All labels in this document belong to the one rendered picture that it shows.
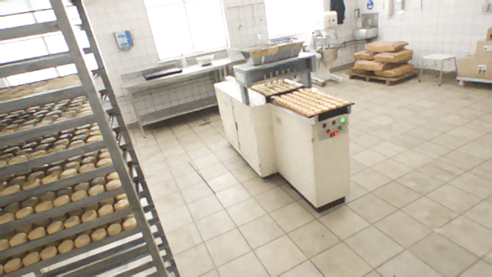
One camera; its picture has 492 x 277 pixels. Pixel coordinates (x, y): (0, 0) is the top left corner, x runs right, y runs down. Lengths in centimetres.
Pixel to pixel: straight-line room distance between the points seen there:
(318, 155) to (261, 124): 71
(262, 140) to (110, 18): 359
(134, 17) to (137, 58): 66
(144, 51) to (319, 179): 405
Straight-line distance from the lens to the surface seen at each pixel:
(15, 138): 106
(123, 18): 544
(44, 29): 98
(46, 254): 129
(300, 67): 283
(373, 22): 732
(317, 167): 225
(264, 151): 278
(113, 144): 99
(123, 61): 545
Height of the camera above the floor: 164
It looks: 24 degrees down
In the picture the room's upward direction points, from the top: 9 degrees counter-clockwise
